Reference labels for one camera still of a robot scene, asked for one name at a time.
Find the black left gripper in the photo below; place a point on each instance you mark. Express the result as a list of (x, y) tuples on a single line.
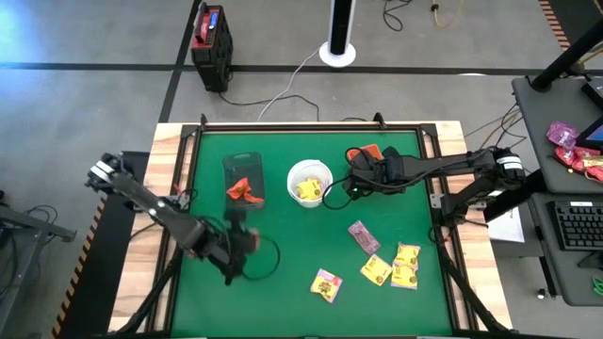
[(226, 245)]

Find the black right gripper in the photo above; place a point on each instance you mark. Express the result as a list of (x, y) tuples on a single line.
[(386, 172)]

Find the orange candy packet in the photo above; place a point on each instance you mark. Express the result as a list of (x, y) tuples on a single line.
[(254, 200), (238, 188), (372, 151)]

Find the yellow candy packet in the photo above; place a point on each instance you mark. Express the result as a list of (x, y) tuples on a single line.
[(404, 278), (407, 254), (308, 189), (326, 285), (376, 269)]

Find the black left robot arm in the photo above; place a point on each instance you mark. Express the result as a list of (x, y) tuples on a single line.
[(141, 198)]

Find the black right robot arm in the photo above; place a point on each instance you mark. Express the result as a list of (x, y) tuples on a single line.
[(447, 165)]

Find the pinkish red candy packet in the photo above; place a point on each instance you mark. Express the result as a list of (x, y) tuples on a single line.
[(363, 237)]

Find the purple candy packet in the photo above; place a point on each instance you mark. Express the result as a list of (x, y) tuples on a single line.
[(563, 134)]

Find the green table mat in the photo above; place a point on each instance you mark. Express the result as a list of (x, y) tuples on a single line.
[(306, 235)]

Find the clear plastic bin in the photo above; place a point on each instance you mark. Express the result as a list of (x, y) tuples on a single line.
[(242, 165)]

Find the white paper sheet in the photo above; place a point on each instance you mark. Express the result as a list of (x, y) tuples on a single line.
[(506, 226)]

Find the black hazard striped floor mat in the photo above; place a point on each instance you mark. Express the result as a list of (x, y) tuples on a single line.
[(94, 282), (553, 23)]

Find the black pole white round base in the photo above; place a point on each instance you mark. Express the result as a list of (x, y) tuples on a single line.
[(341, 28)]

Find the grey side desk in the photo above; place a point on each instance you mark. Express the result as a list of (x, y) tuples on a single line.
[(542, 122)]

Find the red black power station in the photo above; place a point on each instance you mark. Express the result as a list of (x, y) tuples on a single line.
[(212, 52)]

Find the black keyboard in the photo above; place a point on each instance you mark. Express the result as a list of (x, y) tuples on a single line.
[(579, 226)]

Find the monitor with blue screen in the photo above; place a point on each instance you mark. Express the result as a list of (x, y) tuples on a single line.
[(594, 134)]

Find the black desk pole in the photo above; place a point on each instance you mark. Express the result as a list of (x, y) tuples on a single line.
[(565, 59)]

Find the silver metal bracket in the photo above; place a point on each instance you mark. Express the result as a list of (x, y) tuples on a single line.
[(436, 200)]

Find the black metal table frame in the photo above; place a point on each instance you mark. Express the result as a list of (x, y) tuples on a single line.
[(306, 128)]

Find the grey desk frame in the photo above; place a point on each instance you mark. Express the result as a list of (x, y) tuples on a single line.
[(28, 226)]

